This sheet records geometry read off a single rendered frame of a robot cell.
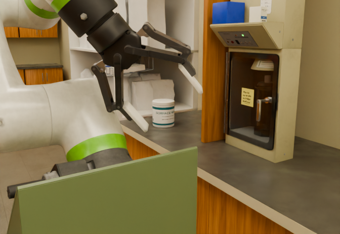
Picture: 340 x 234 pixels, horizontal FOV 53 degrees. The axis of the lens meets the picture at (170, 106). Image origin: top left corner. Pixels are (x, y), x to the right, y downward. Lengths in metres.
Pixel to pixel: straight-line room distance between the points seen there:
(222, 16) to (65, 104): 0.95
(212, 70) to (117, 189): 1.13
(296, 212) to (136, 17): 1.74
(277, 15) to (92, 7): 0.96
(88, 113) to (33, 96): 0.11
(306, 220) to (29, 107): 0.81
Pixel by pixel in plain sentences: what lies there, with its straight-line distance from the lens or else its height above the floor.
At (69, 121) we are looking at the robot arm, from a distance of 0.71.
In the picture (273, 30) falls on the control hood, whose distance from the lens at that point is 1.36.
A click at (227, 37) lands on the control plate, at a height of 1.45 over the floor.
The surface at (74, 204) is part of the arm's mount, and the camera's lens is 0.58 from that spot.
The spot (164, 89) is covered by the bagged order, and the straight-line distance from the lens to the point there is 2.59.
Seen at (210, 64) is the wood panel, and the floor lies 1.33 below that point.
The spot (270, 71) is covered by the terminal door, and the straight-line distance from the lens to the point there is 1.43.
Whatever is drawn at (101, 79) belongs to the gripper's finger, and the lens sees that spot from 0.65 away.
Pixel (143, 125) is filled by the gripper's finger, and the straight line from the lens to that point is 0.67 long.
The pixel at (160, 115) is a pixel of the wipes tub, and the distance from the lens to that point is 1.94.
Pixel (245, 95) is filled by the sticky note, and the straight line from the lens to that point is 1.54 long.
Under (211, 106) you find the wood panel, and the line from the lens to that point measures 1.67.
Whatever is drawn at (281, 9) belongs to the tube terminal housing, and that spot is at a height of 1.56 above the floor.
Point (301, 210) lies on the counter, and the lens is 1.15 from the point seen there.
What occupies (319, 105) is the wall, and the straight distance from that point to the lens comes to 1.85.
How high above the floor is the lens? 1.46
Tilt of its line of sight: 12 degrees down
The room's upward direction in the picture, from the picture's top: straight up
